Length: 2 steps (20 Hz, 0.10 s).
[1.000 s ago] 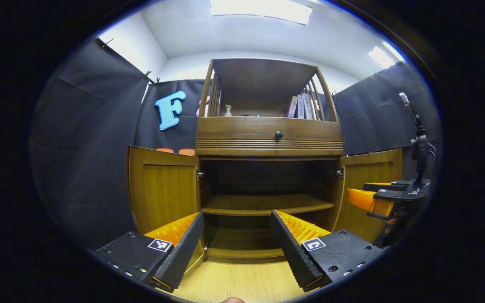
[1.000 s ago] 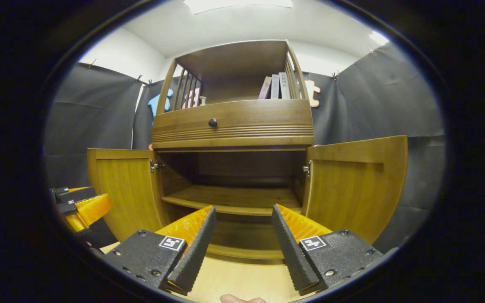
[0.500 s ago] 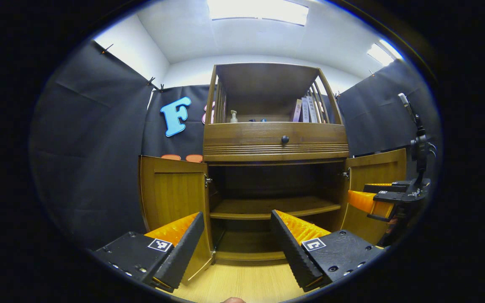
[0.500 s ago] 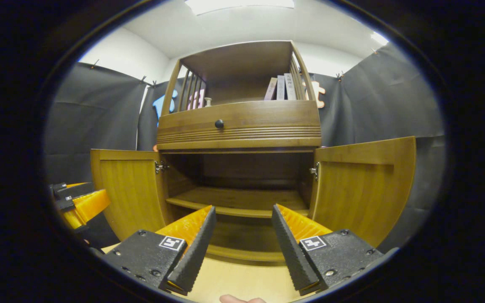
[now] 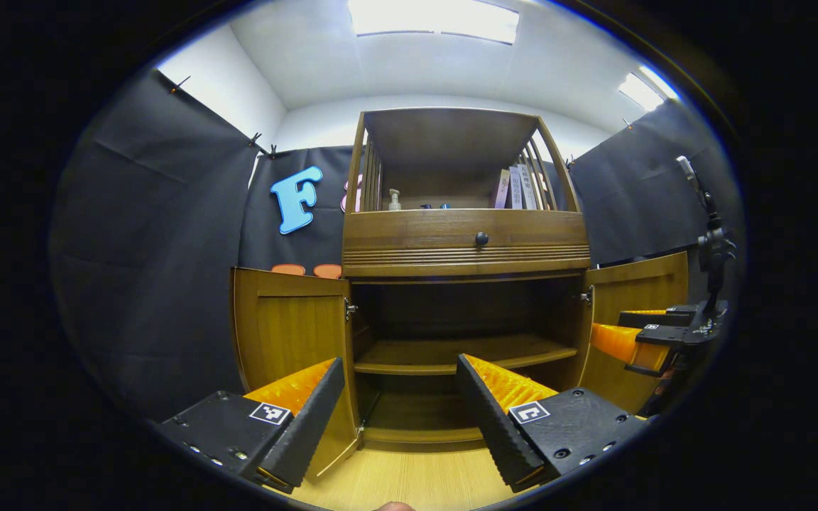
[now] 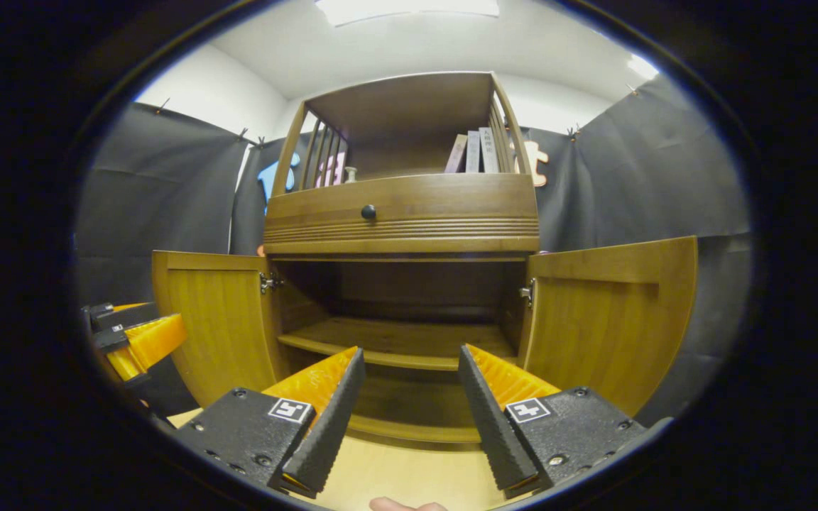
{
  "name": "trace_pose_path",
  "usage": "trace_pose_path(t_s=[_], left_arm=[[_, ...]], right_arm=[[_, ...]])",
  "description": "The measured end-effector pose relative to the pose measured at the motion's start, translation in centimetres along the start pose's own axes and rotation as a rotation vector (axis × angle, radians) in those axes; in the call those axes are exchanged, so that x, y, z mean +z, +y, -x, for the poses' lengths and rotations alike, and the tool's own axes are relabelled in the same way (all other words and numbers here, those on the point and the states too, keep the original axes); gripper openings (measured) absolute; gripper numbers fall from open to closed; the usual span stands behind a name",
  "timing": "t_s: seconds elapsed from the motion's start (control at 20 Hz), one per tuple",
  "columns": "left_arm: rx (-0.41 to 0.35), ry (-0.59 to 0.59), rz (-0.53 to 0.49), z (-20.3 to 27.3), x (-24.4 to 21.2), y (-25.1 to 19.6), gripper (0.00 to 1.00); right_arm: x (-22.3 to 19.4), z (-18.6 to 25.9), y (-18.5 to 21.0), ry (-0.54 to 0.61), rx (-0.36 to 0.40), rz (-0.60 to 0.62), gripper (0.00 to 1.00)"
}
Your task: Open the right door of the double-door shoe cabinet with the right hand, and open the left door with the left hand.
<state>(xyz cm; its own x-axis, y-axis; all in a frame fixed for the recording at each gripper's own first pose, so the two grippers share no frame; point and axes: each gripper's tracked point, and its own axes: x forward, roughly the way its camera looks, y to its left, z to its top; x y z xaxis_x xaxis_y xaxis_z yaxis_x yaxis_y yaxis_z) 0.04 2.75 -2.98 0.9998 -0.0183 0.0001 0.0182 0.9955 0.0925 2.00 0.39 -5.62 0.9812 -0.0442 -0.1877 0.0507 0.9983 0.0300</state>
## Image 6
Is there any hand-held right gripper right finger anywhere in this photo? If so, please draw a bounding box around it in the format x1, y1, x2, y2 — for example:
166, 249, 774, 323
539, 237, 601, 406
457, 344, 655, 498

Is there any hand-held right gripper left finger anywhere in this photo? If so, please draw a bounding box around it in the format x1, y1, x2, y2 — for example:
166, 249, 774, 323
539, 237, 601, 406
173, 346, 367, 498

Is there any wooden shoe cabinet door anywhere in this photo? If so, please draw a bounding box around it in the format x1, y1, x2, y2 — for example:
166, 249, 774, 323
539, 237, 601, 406
520, 236, 699, 417
151, 250, 285, 407

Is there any wooden double-door shoe cabinet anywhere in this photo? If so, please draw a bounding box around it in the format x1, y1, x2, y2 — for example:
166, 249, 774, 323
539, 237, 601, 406
151, 71, 699, 444

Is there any wooden inner shelf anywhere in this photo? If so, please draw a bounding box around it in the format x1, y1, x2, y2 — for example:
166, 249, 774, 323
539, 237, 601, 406
278, 317, 520, 371

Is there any black backdrop cloth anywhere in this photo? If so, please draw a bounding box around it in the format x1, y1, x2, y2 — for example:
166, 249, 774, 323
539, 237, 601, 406
75, 75, 752, 427

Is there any small ceiling light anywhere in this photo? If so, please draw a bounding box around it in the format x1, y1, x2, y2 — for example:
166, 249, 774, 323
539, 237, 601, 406
626, 54, 660, 81

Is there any large ceiling light panel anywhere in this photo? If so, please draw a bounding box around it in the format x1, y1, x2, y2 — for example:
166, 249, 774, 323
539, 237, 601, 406
315, 0, 501, 28

